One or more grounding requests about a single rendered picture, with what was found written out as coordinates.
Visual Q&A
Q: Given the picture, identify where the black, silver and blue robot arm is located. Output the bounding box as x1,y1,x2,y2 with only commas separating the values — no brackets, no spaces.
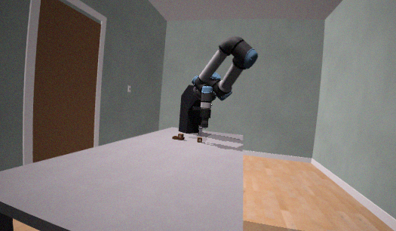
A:
192,36,258,103

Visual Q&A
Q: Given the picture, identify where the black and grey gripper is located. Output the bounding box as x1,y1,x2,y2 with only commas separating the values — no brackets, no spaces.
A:
193,102,212,137

